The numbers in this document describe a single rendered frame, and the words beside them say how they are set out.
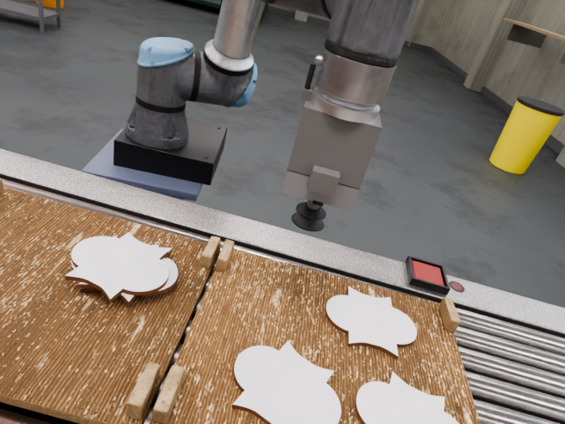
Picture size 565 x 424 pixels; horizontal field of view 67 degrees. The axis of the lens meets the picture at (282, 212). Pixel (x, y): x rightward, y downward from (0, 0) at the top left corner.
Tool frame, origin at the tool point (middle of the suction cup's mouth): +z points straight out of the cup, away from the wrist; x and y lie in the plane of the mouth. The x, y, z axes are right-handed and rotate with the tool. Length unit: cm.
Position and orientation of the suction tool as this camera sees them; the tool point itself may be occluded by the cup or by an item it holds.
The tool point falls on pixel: (308, 221)
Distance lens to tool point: 53.9
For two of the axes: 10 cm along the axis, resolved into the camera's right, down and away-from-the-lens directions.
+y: 9.7, 2.6, 0.1
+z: -2.2, 8.2, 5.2
